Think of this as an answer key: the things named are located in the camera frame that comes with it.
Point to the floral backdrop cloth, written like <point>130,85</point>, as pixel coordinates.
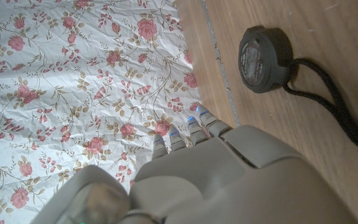
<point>73,93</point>

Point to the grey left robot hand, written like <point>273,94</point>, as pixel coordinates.
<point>228,180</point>

